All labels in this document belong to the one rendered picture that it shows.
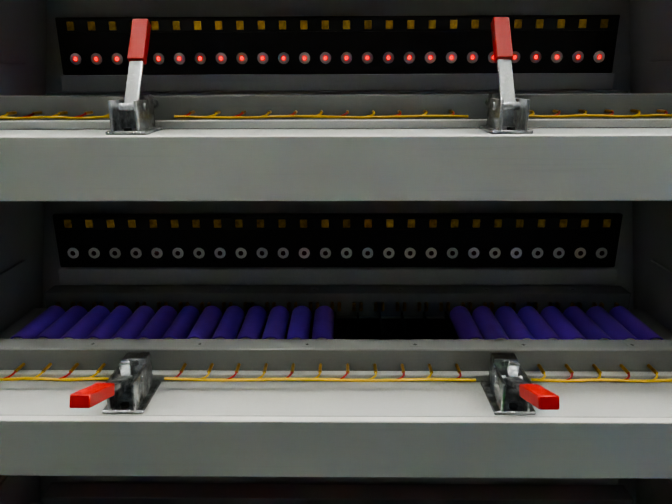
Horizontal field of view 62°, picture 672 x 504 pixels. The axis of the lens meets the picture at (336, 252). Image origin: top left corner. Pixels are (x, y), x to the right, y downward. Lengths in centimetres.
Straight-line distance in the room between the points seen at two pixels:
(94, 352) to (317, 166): 22
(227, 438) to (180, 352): 8
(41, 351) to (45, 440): 7
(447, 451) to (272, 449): 12
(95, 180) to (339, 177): 17
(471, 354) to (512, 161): 14
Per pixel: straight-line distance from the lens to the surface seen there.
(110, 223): 58
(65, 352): 47
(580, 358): 46
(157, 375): 45
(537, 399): 35
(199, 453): 42
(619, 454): 44
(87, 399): 36
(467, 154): 40
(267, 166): 39
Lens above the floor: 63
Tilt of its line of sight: 2 degrees up
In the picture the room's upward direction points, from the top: straight up
